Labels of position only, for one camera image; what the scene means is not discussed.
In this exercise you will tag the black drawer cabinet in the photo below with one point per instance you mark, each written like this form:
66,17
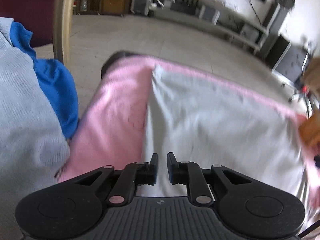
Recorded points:
287,57

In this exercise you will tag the grey and blue sweater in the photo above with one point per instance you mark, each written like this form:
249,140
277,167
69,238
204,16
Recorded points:
25,105

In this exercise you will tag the orange plush toy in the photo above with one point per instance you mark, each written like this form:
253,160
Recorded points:
310,130

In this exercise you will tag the white garment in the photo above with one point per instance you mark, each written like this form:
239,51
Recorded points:
212,117

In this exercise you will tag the maroon armchair with wooden frame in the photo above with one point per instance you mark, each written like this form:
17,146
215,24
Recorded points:
30,10

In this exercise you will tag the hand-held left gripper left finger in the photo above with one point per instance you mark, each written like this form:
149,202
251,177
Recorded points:
155,172

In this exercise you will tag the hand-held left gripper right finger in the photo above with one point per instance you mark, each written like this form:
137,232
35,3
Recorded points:
170,172

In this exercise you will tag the pink printed blanket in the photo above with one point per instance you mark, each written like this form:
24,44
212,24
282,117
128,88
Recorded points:
112,117

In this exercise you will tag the white television stand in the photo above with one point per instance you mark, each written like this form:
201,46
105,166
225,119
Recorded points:
232,31

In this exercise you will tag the office chair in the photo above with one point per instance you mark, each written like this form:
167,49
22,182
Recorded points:
308,105

